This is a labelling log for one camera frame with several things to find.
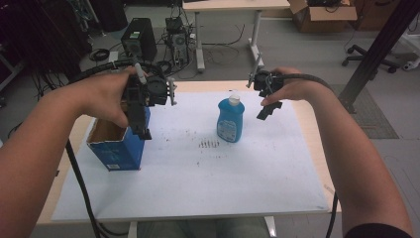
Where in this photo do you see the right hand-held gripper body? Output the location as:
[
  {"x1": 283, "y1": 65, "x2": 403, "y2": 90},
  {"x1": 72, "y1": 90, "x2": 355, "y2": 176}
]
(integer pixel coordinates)
[{"x1": 247, "y1": 56, "x2": 285, "y2": 99}]

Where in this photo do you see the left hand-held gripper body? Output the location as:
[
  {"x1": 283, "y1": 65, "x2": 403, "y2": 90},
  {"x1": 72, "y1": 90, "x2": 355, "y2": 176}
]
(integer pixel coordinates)
[{"x1": 123, "y1": 62, "x2": 178, "y2": 112}]

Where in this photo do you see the blue cardboard box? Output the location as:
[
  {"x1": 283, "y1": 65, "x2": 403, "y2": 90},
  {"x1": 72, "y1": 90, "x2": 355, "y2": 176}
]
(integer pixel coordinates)
[{"x1": 86, "y1": 105, "x2": 153, "y2": 172}]

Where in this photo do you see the blue detergent bottle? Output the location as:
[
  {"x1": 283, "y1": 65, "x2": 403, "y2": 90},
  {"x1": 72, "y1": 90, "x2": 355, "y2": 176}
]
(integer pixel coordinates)
[{"x1": 216, "y1": 94, "x2": 246, "y2": 144}]

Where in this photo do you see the person's right hand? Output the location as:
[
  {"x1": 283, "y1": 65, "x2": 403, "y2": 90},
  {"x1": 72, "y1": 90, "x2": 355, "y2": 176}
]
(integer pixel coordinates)
[{"x1": 261, "y1": 66, "x2": 320, "y2": 107}]

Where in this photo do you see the person's left hand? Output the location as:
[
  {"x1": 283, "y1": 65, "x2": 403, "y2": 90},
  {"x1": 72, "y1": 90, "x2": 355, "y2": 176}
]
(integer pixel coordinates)
[{"x1": 70, "y1": 66, "x2": 141, "y2": 129}]

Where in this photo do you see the wooden table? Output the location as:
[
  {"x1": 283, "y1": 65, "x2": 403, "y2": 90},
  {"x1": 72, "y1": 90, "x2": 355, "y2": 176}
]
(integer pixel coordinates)
[{"x1": 36, "y1": 79, "x2": 344, "y2": 238}]

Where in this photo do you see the open computer case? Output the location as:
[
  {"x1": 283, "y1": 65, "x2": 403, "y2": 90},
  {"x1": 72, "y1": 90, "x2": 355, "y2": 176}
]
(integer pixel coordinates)
[{"x1": 163, "y1": 16, "x2": 191, "y2": 67}]

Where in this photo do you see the black computer tower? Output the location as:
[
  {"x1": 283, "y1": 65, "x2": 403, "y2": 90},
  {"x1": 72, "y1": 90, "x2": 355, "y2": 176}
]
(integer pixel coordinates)
[{"x1": 120, "y1": 17, "x2": 158, "y2": 62}]

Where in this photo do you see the white desk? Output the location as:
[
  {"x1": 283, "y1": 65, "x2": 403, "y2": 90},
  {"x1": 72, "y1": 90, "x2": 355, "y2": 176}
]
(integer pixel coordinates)
[{"x1": 181, "y1": 0, "x2": 292, "y2": 74}]

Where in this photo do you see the open brown cardboard box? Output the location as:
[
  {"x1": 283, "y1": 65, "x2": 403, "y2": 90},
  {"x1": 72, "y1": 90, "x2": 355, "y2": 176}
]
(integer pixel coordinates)
[{"x1": 287, "y1": 0, "x2": 359, "y2": 34}]

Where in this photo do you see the grey floor mat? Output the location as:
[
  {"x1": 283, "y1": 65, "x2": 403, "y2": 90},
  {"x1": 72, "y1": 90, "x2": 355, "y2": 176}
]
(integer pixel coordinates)
[{"x1": 330, "y1": 83, "x2": 400, "y2": 140}]

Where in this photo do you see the black office chair base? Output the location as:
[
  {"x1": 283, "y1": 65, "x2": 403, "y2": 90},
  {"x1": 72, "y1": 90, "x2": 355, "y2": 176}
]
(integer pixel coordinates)
[{"x1": 341, "y1": 44, "x2": 401, "y2": 74}]

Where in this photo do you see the black metal stand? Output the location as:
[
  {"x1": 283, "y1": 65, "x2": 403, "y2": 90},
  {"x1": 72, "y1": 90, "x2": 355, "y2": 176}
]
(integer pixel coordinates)
[{"x1": 337, "y1": 0, "x2": 420, "y2": 115}]

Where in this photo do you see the closed brown cardboard box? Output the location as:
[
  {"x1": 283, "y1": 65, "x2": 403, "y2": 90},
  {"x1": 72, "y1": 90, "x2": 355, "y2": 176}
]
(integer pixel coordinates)
[{"x1": 350, "y1": 0, "x2": 402, "y2": 32}]

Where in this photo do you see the dark curtain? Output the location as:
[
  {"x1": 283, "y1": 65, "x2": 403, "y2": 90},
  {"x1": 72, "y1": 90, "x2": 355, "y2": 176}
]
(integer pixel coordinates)
[{"x1": 0, "y1": 0, "x2": 94, "y2": 82}]

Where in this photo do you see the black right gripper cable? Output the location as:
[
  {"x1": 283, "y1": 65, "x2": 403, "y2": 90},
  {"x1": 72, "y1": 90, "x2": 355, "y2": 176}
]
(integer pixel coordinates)
[{"x1": 280, "y1": 72, "x2": 341, "y2": 238}]

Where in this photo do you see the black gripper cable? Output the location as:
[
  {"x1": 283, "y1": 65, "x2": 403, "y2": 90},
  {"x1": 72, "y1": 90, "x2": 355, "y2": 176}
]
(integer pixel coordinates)
[
  {"x1": 280, "y1": 72, "x2": 341, "y2": 238},
  {"x1": 64, "y1": 59, "x2": 166, "y2": 238}
]

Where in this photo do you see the coiled black cable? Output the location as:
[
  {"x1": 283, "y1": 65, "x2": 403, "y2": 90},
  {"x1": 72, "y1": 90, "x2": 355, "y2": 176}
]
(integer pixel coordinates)
[{"x1": 88, "y1": 48, "x2": 111, "y2": 62}]

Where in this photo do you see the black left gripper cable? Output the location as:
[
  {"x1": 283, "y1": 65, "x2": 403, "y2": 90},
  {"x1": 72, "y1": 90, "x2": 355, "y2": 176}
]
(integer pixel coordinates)
[{"x1": 64, "y1": 59, "x2": 166, "y2": 238}]

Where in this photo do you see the tangle of floor cables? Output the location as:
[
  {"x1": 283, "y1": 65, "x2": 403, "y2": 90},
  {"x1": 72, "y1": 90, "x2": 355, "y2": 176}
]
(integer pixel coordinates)
[{"x1": 6, "y1": 68, "x2": 67, "y2": 140}]

